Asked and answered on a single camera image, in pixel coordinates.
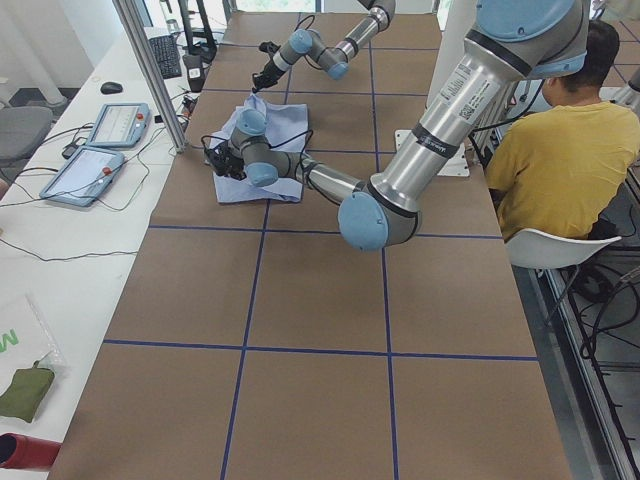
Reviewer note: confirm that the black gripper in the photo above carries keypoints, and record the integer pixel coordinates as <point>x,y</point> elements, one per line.
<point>266,70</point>
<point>224,163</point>

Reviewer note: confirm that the light blue striped shirt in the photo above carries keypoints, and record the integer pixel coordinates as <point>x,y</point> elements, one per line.
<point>269,138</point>

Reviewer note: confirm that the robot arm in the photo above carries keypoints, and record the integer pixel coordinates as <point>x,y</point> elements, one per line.
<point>307,43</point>
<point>508,42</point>

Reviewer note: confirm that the black keyboard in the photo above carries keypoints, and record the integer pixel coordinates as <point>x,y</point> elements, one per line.
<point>165,52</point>

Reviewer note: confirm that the upper blue teach pendant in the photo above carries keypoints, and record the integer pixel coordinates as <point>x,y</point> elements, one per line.
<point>119,125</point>

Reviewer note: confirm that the blue teach pendant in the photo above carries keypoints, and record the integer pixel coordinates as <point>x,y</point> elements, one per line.
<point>84,176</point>
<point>119,125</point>

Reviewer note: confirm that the black computer mouse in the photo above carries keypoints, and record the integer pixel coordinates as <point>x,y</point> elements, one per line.
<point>111,87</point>

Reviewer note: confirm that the lower blue teach pendant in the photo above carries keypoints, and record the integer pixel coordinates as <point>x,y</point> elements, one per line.
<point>84,176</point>

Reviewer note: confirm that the green cloth pouch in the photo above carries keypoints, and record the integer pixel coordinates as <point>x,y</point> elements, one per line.
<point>26,392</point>

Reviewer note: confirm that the person in yellow shirt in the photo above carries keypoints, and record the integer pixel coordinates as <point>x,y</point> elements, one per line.
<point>557,170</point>

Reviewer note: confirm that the white chair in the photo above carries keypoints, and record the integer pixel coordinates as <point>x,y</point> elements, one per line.
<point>535,249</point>

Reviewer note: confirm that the red cylinder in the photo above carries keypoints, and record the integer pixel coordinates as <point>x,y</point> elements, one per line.
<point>28,453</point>

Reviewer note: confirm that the aluminium frame post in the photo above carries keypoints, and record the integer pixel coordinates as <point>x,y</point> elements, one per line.
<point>132,24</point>

